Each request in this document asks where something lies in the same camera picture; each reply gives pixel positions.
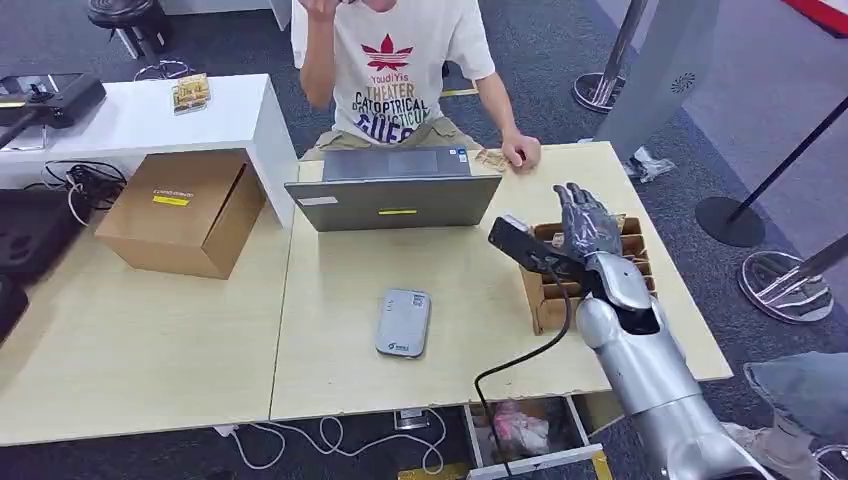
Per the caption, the person's right hand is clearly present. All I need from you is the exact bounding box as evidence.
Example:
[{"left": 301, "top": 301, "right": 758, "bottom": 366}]
[{"left": 298, "top": 0, "right": 347, "bottom": 22}]

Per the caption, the person's left hand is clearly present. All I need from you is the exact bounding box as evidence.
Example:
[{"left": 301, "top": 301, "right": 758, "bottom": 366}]
[{"left": 501, "top": 132, "right": 543, "bottom": 175}]

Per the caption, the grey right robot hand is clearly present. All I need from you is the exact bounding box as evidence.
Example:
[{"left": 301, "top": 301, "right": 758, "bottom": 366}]
[{"left": 553, "top": 182, "right": 624, "bottom": 264}]

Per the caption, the stack of playing cards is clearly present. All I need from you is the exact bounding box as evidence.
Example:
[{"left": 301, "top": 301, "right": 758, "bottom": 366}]
[{"left": 172, "top": 72, "right": 212, "bottom": 115}]

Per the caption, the wooden card box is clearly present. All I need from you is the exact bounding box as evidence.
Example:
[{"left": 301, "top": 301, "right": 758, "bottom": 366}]
[{"left": 519, "top": 215, "right": 657, "bottom": 336}]

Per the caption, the person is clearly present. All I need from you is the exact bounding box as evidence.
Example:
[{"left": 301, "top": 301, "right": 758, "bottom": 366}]
[
  {"left": 291, "top": 0, "right": 543, "bottom": 175},
  {"left": 722, "top": 351, "right": 848, "bottom": 480}
]

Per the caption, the chrome stanchion with round base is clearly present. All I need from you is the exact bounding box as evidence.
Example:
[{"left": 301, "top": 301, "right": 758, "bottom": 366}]
[
  {"left": 571, "top": 0, "right": 651, "bottom": 115},
  {"left": 737, "top": 235, "right": 848, "bottom": 326}
]

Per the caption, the grey laptop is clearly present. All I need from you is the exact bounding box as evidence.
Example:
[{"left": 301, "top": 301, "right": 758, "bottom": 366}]
[{"left": 284, "top": 146, "right": 503, "bottom": 233}]

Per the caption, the black stanchion with round base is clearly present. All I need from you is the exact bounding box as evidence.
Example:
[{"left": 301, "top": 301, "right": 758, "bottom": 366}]
[{"left": 694, "top": 95, "right": 848, "bottom": 250}]

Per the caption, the grey standing panel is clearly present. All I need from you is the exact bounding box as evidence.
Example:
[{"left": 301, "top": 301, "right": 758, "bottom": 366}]
[{"left": 594, "top": 0, "right": 720, "bottom": 164}]

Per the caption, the black stool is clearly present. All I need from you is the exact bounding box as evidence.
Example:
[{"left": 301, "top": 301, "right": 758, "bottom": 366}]
[{"left": 87, "top": 0, "right": 193, "bottom": 83}]

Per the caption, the grey card reader device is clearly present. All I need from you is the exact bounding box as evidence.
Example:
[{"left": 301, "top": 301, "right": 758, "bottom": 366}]
[{"left": 375, "top": 289, "right": 432, "bottom": 360}]

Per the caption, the pink plastic bag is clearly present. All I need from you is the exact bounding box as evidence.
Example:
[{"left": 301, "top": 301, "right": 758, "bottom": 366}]
[{"left": 491, "top": 400, "right": 551, "bottom": 457}]

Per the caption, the white side table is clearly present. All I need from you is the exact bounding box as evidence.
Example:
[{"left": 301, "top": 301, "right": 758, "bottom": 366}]
[{"left": 0, "top": 73, "right": 299, "bottom": 230}]

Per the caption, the white open drawer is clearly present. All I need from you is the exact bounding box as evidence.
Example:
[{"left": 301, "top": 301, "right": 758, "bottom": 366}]
[{"left": 463, "top": 396, "right": 604, "bottom": 480}]

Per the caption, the brown cardboard box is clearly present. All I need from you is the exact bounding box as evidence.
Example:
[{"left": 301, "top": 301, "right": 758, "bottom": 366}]
[{"left": 94, "top": 148, "right": 268, "bottom": 281}]

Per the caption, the floor power socket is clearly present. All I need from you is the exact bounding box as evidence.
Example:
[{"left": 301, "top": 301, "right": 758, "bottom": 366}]
[{"left": 394, "top": 409, "right": 432, "bottom": 433}]

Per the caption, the black device with stand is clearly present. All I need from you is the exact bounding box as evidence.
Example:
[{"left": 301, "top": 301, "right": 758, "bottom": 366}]
[{"left": 0, "top": 72, "right": 109, "bottom": 150}]

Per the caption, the red barrier edge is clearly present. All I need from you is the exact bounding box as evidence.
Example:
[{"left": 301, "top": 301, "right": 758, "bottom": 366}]
[{"left": 778, "top": 0, "right": 848, "bottom": 41}]

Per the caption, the black foam case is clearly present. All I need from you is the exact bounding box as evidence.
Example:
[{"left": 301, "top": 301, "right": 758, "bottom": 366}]
[{"left": 0, "top": 188, "right": 84, "bottom": 286}]

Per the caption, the black case corner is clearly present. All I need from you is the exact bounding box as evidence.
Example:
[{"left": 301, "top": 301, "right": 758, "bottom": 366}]
[{"left": 0, "top": 278, "right": 31, "bottom": 346}]

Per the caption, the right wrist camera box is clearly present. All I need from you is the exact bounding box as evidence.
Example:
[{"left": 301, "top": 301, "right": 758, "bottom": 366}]
[{"left": 488, "top": 215, "right": 588, "bottom": 280}]

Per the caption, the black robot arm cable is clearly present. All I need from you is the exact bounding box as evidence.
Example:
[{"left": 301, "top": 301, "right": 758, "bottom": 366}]
[{"left": 473, "top": 264, "right": 574, "bottom": 478}]

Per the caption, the black cable bundle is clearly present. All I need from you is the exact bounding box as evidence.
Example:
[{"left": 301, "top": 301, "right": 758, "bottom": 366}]
[{"left": 42, "top": 160, "right": 128, "bottom": 229}]

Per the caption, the white power cable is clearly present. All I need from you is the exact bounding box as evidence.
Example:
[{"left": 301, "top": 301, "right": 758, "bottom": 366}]
[{"left": 211, "top": 410, "right": 448, "bottom": 477}]

